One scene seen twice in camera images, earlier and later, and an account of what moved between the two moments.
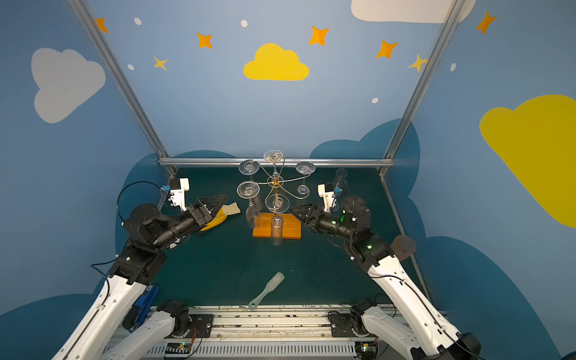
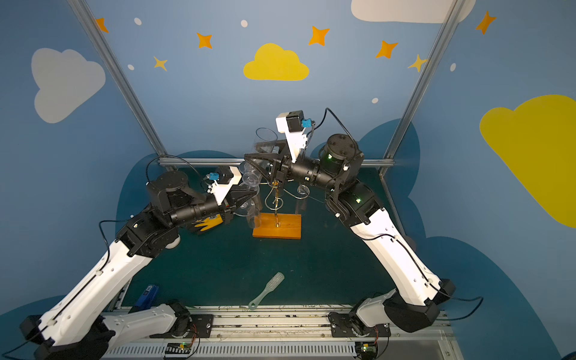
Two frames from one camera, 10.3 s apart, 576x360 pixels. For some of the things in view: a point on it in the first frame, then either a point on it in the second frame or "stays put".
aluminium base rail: x=275 y=332 stays put
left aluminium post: x=125 y=85 stays put
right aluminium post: x=409 y=109 stays put
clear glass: x=250 y=190 stays put
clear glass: x=277 y=203 to x=264 y=135
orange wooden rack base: x=292 y=227 stays put
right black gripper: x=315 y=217 to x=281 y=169
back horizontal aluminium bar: x=285 y=162 stays put
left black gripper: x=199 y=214 to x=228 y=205
